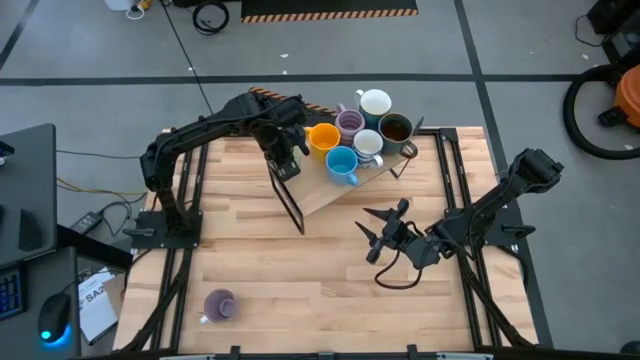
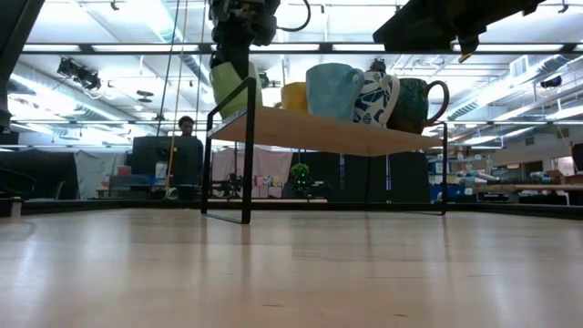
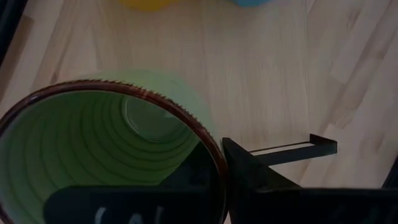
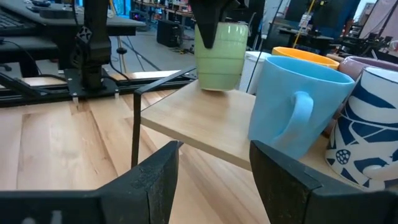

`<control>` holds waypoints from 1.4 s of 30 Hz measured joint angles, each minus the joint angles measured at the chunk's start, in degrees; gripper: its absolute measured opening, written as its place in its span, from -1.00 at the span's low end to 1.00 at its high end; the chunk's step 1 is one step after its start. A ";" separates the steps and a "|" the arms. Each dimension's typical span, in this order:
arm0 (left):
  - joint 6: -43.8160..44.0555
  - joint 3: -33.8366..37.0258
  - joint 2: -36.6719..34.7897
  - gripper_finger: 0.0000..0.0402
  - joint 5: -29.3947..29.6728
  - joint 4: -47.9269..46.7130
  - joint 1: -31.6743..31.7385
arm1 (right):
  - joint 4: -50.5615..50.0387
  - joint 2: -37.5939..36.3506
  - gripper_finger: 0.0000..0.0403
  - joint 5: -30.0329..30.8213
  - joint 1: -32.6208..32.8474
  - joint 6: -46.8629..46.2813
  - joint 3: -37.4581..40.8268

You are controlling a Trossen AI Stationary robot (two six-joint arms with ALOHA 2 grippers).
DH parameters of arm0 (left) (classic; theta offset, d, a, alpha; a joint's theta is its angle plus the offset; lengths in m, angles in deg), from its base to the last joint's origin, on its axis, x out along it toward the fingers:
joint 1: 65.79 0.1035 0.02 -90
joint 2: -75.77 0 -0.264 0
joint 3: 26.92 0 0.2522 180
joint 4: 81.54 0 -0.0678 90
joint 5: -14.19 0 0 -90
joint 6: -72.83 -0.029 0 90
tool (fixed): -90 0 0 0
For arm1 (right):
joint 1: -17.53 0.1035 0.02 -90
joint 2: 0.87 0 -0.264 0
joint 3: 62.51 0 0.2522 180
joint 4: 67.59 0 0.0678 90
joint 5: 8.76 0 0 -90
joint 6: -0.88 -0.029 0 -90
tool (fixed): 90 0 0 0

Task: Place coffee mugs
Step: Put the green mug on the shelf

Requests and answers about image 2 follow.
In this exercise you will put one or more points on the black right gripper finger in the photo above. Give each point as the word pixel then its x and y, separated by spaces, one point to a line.
pixel 423 27

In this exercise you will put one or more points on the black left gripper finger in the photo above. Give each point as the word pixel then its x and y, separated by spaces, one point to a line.
pixel 237 61

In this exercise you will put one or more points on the orange mug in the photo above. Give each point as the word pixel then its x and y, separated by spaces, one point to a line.
pixel 293 98

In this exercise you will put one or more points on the blue and white patterned mug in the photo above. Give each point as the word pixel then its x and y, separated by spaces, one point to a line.
pixel 375 100

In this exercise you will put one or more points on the light blue mug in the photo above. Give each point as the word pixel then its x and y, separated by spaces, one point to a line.
pixel 330 91

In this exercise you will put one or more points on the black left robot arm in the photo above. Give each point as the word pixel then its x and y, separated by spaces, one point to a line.
pixel 13 45

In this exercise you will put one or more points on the overhead rig light bar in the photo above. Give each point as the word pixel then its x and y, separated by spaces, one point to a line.
pixel 325 47

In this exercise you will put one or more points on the pale pink cloth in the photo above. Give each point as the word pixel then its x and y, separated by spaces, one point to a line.
pixel 268 164

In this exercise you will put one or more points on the person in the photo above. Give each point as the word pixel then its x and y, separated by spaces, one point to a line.
pixel 187 159

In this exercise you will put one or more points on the pink boxes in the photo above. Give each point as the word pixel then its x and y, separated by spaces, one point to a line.
pixel 266 187

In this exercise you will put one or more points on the black monitor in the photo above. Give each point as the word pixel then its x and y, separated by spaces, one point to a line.
pixel 148 155

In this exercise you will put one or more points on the green potted plant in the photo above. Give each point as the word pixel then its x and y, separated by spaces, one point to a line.
pixel 300 175

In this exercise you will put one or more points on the black room divider panels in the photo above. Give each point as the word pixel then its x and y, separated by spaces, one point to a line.
pixel 405 177

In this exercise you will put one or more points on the black ceiling spotlights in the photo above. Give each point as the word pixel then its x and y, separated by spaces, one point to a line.
pixel 79 74

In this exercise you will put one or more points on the blue storage bins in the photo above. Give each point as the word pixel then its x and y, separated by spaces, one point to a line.
pixel 448 192

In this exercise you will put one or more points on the long wooden table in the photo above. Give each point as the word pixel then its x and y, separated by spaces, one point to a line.
pixel 528 187

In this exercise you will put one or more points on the grey cloth cover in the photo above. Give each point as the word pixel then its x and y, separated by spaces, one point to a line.
pixel 95 173

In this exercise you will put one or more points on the wooden shelf with black frame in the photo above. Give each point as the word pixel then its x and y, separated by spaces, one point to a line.
pixel 319 132

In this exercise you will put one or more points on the black table frame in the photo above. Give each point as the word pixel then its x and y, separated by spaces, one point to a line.
pixel 136 207

